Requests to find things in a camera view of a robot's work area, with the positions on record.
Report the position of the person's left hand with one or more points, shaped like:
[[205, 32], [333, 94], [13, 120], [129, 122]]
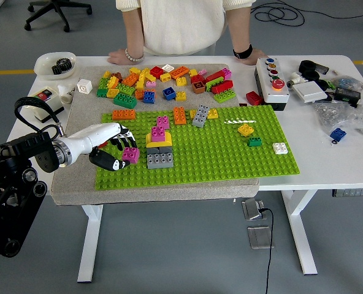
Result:
[[249, 59]]

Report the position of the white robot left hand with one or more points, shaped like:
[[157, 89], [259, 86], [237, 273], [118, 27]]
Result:
[[89, 137]]

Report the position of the person's right hand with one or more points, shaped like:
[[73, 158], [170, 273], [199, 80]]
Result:
[[120, 57]]

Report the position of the magenta two-by-two brick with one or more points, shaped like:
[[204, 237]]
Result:
[[131, 154], [163, 122], [158, 133]]

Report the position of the dark grey sloped brick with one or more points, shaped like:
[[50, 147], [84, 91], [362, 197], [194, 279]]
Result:
[[159, 149]]

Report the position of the grey two-by-four brick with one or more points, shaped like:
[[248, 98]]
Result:
[[200, 115], [159, 160]]

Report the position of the yellow arch brick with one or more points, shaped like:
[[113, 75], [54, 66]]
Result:
[[166, 141]]

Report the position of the person's left forearm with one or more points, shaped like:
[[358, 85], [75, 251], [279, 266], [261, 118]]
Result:
[[239, 27]]

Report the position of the person's right forearm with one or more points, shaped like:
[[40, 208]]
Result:
[[135, 30]]

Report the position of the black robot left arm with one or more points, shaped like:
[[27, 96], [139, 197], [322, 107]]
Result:
[[31, 147]]

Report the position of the green studded baseplate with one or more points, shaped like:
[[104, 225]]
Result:
[[215, 159]]

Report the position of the black wristwatch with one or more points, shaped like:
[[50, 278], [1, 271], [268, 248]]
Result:
[[243, 52]]

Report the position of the small yellow brick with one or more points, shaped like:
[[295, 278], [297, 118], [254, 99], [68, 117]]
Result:
[[193, 73], [107, 74], [193, 114]]

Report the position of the orange two-by-four brick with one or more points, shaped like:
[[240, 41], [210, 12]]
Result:
[[130, 79], [124, 114], [179, 72], [179, 115]]

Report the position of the yellow-orange brick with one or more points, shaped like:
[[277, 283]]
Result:
[[112, 82]]

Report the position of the long yellow brick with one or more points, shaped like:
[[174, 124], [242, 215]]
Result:
[[141, 81]]

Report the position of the lime two-by-four brick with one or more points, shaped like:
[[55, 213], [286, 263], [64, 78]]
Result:
[[224, 96], [125, 89]]

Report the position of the long red brick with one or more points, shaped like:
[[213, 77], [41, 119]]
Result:
[[215, 75]]

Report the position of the red two-by-four brick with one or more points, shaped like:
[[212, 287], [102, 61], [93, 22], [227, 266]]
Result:
[[222, 87]]

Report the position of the dark green two-by-two brick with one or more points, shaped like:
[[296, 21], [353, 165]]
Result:
[[254, 141], [101, 92]]

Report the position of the push-button control box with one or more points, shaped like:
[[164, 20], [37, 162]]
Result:
[[272, 92]]

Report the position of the dark green two-by-four brick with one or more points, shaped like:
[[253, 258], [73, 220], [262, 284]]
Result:
[[124, 100]]

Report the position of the long lime brick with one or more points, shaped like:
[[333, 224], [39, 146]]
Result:
[[213, 84]]

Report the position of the white cube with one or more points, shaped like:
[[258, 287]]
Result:
[[84, 86]]

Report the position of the small light pink brick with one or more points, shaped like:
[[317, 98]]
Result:
[[202, 72]]

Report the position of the blue two-by-two brick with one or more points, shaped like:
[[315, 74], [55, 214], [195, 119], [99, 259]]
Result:
[[338, 133], [148, 97]]

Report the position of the white tube fitting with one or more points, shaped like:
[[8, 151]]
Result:
[[65, 94]]

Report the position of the white plug fitting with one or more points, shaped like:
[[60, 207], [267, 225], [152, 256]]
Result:
[[295, 79]]

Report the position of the black gear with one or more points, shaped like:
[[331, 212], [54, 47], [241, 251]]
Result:
[[64, 63], [56, 70]]

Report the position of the brown hollow brick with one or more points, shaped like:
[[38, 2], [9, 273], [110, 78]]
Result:
[[198, 88]]

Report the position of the blue hollow brick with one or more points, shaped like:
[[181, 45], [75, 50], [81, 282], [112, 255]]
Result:
[[169, 93]]

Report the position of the yellow two-by-two brick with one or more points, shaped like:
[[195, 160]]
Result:
[[181, 81], [180, 96], [213, 114], [246, 129]]

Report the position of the person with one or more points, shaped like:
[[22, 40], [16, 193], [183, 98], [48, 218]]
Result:
[[181, 24]]

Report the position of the white bowl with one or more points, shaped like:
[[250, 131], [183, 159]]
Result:
[[45, 72]]

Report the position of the black round part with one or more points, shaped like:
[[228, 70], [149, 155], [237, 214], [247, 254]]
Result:
[[322, 84]]

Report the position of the black office chair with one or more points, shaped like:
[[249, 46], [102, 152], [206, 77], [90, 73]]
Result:
[[59, 5]]

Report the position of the white two-by-two brick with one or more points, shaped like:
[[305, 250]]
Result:
[[280, 148]]

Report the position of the grey-brown mat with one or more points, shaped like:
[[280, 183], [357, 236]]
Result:
[[169, 194]]

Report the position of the black adapter box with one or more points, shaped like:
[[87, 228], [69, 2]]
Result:
[[347, 95]]

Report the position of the clear bags of screws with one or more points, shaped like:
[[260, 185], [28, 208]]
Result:
[[344, 116]]

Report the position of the white table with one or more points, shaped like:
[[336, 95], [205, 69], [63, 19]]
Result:
[[322, 165]]

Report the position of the metal floor socket box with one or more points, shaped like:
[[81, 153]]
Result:
[[253, 209]]

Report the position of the table height control panel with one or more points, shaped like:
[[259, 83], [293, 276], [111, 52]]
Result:
[[354, 193]]

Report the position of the metal floor plate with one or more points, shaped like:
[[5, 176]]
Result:
[[259, 237]]

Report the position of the white red-green switch box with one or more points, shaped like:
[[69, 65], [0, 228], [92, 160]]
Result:
[[46, 95]]

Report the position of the white flat switch plate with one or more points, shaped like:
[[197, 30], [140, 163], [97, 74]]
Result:
[[309, 92]]

